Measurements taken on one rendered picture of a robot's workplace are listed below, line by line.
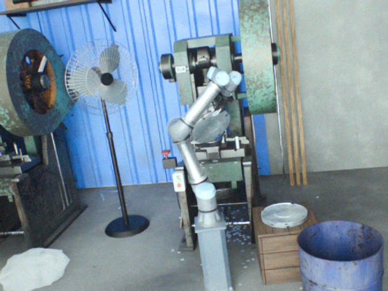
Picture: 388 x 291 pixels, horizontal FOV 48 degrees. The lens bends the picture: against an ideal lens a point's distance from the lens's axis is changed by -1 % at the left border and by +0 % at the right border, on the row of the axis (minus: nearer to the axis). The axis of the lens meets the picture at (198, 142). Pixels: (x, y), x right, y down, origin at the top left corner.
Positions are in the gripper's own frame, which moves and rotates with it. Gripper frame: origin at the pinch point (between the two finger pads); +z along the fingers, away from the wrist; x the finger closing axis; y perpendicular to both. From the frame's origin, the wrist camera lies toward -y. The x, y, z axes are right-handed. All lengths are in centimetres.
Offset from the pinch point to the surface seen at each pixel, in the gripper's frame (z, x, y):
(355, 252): -12, 117, -5
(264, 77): -32.0, 4.6, -21.9
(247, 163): 25.4, 31.5, -21.6
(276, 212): 21, 71, -10
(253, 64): -35.2, -4.6, -17.2
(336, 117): 48, 21, -184
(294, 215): 14, 80, -13
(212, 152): 37.8, 8.9, -13.8
